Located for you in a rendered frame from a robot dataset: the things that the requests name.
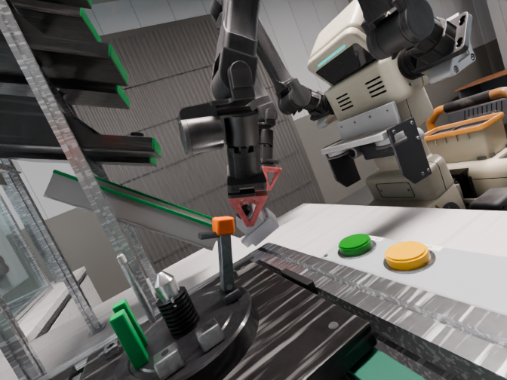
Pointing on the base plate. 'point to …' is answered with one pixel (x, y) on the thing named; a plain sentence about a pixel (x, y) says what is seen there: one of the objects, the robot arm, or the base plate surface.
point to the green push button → (355, 244)
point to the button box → (440, 273)
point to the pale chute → (136, 209)
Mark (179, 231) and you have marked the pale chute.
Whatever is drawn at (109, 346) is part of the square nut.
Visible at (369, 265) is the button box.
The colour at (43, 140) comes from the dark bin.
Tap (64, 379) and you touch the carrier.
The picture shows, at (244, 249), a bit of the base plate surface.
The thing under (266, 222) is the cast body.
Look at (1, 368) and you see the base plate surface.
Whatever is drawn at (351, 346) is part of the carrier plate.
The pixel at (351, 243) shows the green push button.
